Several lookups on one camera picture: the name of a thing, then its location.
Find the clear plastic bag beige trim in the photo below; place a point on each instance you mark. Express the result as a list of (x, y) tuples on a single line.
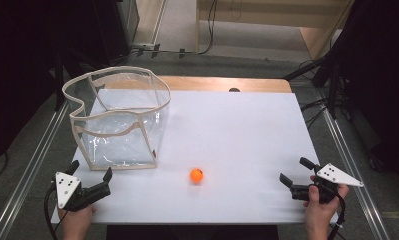
[(120, 140)]

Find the metal floor rail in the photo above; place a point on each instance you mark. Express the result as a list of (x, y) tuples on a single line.
[(27, 176), (353, 176)]

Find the white board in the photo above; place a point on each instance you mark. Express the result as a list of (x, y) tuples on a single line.
[(240, 140)]

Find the wooden table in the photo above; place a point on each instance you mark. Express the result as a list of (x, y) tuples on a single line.
[(203, 84)]

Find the black tripod stand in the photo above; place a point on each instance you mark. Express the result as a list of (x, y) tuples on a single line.
[(332, 76)]

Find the black metal stand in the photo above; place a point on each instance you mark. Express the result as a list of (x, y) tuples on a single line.
[(59, 83)]

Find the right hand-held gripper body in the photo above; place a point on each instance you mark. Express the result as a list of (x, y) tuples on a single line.
[(333, 175)]

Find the light wooden shelf unit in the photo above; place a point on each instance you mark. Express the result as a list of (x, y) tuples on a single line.
[(287, 13)]

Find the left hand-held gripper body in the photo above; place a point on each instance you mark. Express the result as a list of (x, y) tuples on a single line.
[(67, 190)]

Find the black curtain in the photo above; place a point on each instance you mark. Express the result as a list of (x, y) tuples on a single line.
[(377, 83), (20, 66)]

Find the person's left hand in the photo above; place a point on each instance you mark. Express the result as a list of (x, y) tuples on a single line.
[(76, 219)]

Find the person's right hand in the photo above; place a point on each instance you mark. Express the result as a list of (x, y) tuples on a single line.
[(320, 215)]

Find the orange ball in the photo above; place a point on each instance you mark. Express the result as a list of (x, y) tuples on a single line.
[(196, 175)]

